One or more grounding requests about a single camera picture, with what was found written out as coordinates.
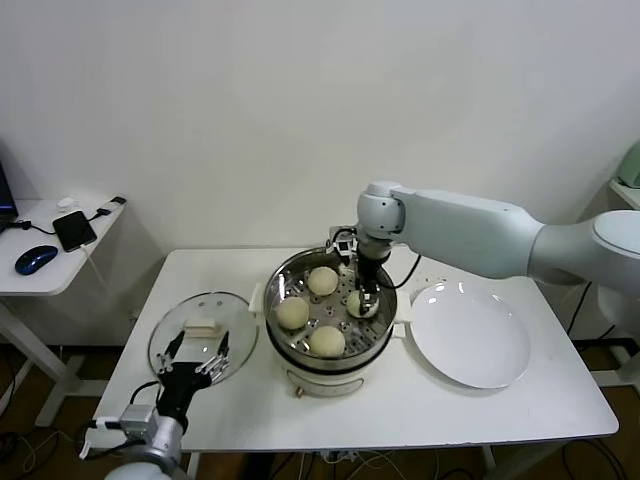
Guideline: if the pale green appliance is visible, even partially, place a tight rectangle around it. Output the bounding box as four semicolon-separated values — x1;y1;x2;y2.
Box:
612;141;640;189

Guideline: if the black usb adapter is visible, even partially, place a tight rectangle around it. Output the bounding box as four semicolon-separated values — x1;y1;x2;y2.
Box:
94;196;127;217

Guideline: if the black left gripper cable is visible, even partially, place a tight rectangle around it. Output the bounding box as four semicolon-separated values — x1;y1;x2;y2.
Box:
129;380;162;409

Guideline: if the white round plate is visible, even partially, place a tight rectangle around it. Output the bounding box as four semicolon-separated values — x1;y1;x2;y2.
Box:
409;282;531;390

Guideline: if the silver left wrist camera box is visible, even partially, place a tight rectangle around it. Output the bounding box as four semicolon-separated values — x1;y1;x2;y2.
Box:
118;403;159;441

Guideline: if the white side desk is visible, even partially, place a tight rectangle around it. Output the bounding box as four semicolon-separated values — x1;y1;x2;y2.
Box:
0;198;126;430

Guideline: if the blue computer mouse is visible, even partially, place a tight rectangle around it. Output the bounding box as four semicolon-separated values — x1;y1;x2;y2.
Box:
13;244;59;276

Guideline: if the black laptop cable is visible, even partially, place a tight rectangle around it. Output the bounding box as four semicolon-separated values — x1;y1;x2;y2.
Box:
0;219;57;237

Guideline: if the white camera cable plug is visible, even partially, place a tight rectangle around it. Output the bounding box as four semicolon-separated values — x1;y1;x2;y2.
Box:
87;417;124;434

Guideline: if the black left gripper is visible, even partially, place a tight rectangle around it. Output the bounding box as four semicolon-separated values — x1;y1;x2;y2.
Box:
155;330;231;432

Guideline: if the glass lid with cream handle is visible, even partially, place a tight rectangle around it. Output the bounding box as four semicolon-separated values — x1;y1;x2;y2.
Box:
147;291;260;387

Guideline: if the white power strip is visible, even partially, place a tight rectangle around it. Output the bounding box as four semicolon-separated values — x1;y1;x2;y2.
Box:
319;449;364;464

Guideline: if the dark laptop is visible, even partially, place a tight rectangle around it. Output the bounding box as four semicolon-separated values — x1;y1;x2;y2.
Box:
0;139;20;234

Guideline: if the stainless steel steamer pot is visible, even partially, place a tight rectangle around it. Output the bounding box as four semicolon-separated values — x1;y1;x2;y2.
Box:
248;247;412;374

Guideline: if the white charging cable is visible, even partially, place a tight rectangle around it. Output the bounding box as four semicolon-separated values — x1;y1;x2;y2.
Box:
78;243;109;291

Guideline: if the white steamed baozi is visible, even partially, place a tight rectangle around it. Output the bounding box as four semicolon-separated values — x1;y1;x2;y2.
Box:
306;266;338;296
275;298;310;331
308;325;346;357
346;289;380;319

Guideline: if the white shelf board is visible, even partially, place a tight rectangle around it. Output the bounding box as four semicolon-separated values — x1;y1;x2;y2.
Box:
607;178;640;212

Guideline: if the white electric cooker base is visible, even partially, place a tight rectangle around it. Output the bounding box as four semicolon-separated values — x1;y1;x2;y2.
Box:
272;357;386;400

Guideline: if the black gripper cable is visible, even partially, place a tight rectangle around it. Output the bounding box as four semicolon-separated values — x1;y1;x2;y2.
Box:
382;252;422;290
129;380;162;409

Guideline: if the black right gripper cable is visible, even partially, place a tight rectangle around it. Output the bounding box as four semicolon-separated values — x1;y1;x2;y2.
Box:
382;252;422;290

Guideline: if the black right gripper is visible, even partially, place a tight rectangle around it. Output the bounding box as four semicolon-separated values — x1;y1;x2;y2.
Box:
355;253;387;318

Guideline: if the black smartphone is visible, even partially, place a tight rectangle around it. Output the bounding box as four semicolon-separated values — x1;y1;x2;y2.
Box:
52;210;97;253

